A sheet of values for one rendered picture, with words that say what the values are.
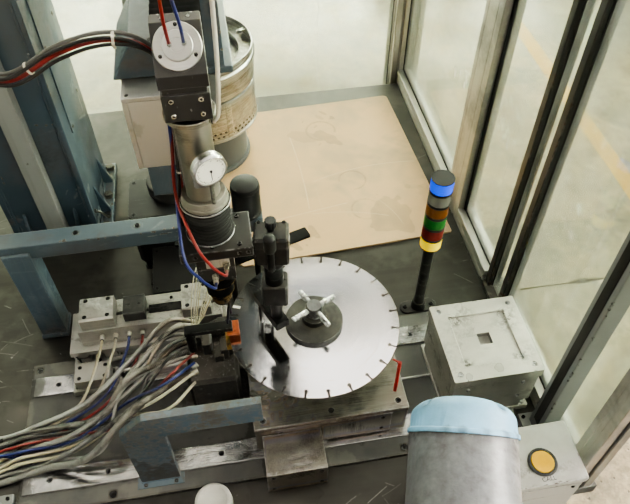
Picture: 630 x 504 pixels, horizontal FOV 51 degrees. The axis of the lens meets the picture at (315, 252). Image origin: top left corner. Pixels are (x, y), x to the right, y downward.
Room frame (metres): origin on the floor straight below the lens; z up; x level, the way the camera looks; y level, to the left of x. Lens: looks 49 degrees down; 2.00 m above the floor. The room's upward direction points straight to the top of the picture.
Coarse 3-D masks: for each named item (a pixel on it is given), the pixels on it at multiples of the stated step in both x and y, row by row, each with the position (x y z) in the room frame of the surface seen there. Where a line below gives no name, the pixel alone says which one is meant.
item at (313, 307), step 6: (300, 294) 0.76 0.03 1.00; (306, 300) 0.75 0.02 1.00; (312, 300) 0.74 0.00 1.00; (324, 300) 0.74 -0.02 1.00; (330, 300) 0.75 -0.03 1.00; (306, 306) 0.73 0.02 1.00; (312, 306) 0.73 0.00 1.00; (318, 306) 0.73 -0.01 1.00; (300, 312) 0.72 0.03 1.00; (306, 312) 0.72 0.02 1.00; (312, 312) 0.72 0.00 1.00; (318, 312) 0.72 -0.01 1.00; (294, 318) 0.70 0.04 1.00; (300, 318) 0.71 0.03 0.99; (312, 318) 0.72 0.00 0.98; (318, 318) 0.72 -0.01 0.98; (324, 318) 0.70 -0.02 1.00
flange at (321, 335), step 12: (300, 300) 0.77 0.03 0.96; (288, 312) 0.75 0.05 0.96; (324, 312) 0.73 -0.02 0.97; (336, 312) 0.74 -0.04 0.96; (300, 324) 0.72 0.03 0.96; (312, 324) 0.71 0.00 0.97; (324, 324) 0.72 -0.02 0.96; (336, 324) 0.72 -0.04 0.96; (300, 336) 0.69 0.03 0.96; (312, 336) 0.69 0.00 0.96; (324, 336) 0.69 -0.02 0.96; (336, 336) 0.69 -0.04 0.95
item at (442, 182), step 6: (432, 174) 0.92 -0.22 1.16; (438, 174) 0.92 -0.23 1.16; (444, 174) 0.92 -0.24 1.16; (450, 174) 0.92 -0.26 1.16; (432, 180) 0.91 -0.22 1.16; (438, 180) 0.91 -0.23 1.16; (444, 180) 0.91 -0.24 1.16; (450, 180) 0.91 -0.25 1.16; (432, 186) 0.90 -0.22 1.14; (438, 186) 0.89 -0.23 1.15; (444, 186) 0.89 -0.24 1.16; (450, 186) 0.89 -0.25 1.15; (432, 192) 0.90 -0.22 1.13; (438, 192) 0.89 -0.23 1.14; (444, 192) 0.89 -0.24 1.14; (450, 192) 0.90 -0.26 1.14
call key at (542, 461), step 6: (534, 456) 0.48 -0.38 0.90; (540, 456) 0.48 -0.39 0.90; (546, 456) 0.48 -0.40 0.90; (534, 462) 0.47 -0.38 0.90; (540, 462) 0.47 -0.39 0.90; (546, 462) 0.47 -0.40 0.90; (552, 462) 0.47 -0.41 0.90; (540, 468) 0.46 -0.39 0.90; (546, 468) 0.46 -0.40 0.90; (552, 468) 0.46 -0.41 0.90
